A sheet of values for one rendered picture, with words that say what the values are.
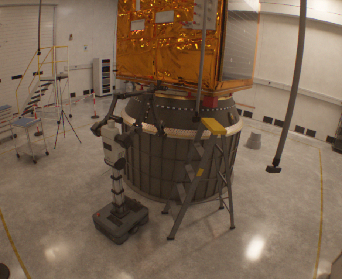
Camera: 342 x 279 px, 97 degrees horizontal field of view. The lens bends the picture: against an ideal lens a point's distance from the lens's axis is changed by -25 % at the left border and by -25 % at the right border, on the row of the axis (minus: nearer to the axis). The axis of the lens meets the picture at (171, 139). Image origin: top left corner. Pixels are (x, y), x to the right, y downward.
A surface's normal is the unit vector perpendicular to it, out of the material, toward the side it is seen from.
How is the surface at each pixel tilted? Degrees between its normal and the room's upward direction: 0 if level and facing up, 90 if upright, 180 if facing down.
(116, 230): 0
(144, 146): 90
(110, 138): 90
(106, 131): 90
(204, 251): 0
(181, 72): 91
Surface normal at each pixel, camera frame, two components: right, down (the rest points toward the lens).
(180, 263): 0.06, -0.91
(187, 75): -0.64, 0.30
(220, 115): 0.50, -0.09
